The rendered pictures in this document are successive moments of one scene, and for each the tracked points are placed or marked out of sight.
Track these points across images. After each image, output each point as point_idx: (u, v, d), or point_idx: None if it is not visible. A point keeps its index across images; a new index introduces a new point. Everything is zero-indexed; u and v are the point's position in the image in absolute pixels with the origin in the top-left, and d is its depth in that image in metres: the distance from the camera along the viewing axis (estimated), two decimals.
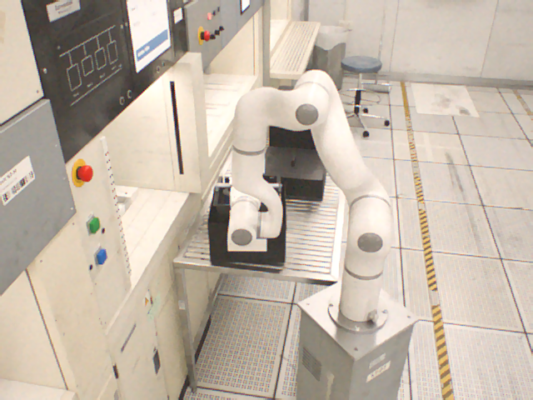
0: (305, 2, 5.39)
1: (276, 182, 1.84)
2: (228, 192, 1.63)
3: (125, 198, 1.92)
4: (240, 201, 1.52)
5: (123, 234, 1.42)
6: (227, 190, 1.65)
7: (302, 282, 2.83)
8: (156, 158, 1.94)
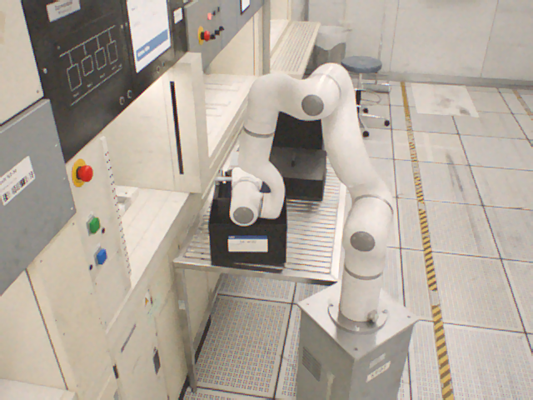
0: (305, 2, 5.39)
1: None
2: (231, 173, 1.67)
3: (125, 198, 1.92)
4: (241, 181, 1.56)
5: (123, 234, 1.42)
6: (231, 171, 1.69)
7: (302, 282, 2.83)
8: (156, 158, 1.94)
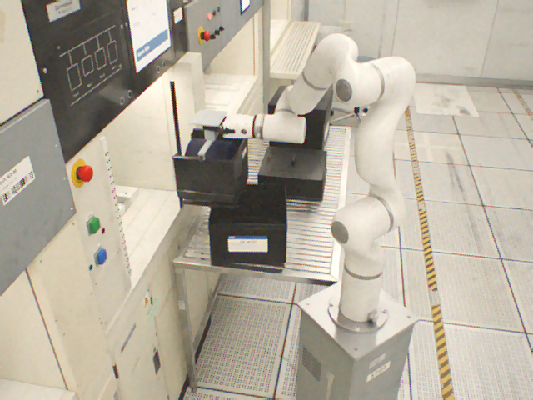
0: (305, 2, 5.39)
1: None
2: (227, 129, 1.59)
3: (125, 198, 1.92)
4: (264, 117, 1.59)
5: (123, 234, 1.42)
6: (222, 129, 1.59)
7: (302, 282, 2.83)
8: (156, 158, 1.94)
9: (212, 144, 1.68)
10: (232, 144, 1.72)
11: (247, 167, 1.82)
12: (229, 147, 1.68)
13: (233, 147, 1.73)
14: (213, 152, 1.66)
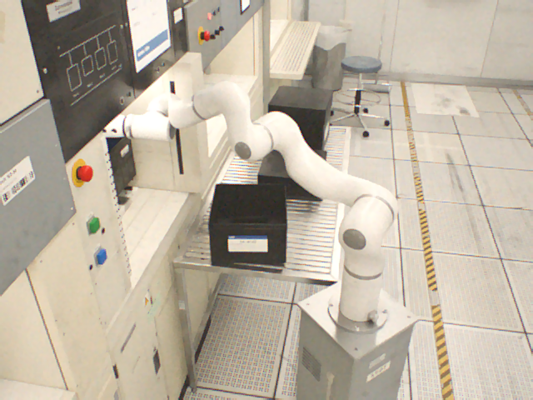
0: (305, 2, 5.39)
1: None
2: None
3: (125, 198, 1.92)
4: (133, 117, 1.68)
5: (123, 234, 1.42)
6: None
7: (302, 282, 2.83)
8: (156, 158, 1.94)
9: None
10: (112, 142, 1.81)
11: (133, 165, 1.91)
12: (107, 145, 1.76)
13: (114, 146, 1.82)
14: None
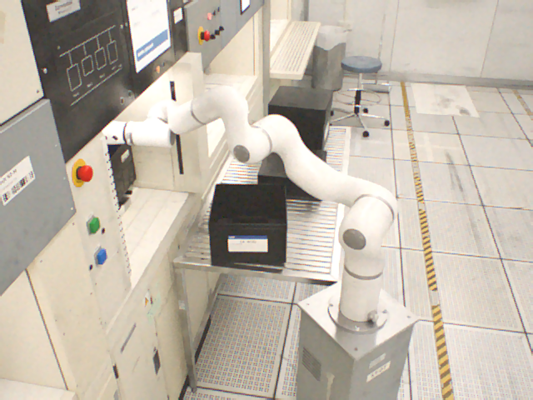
0: (305, 2, 5.39)
1: None
2: None
3: (125, 198, 1.92)
4: (133, 124, 1.69)
5: (123, 234, 1.42)
6: None
7: (302, 282, 2.83)
8: (156, 158, 1.94)
9: None
10: (112, 147, 1.82)
11: (133, 169, 1.92)
12: (107, 150, 1.77)
13: (115, 151, 1.83)
14: None
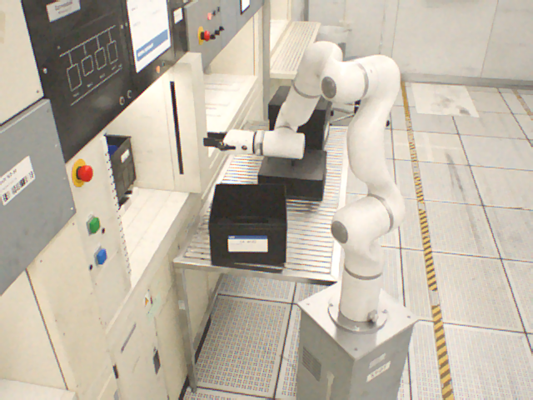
0: (305, 2, 5.39)
1: None
2: (228, 146, 1.62)
3: (125, 198, 1.92)
4: (263, 133, 1.63)
5: (123, 234, 1.42)
6: (223, 146, 1.63)
7: (302, 282, 2.83)
8: (156, 158, 1.94)
9: None
10: (112, 147, 1.82)
11: (133, 169, 1.92)
12: (107, 150, 1.77)
13: (115, 151, 1.83)
14: None
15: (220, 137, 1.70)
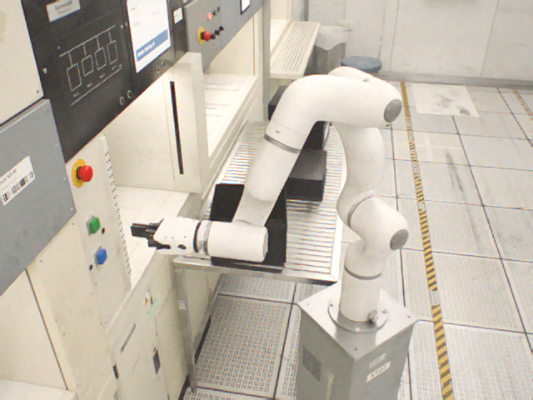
0: (305, 2, 5.39)
1: None
2: (159, 242, 1.17)
3: None
4: (209, 227, 1.16)
5: (123, 234, 1.42)
6: (153, 240, 1.18)
7: (302, 282, 2.83)
8: (156, 158, 1.94)
9: None
10: None
11: None
12: None
13: None
14: None
15: None
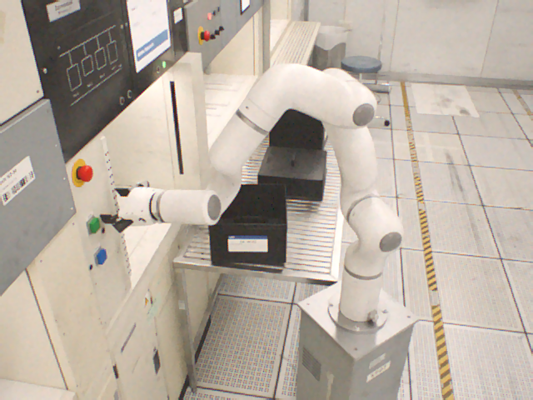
0: (305, 2, 5.39)
1: None
2: (126, 222, 1.24)
3: None
4: (160, 199, 1.20)
5: (123, 234, 1.42)
6: (120, 225, 1.24)
7: (302, 282, 2.83)
8: (156, 158, 1.94)
9: None
10: None
11: None
12: None
13: None
14: None
15: None
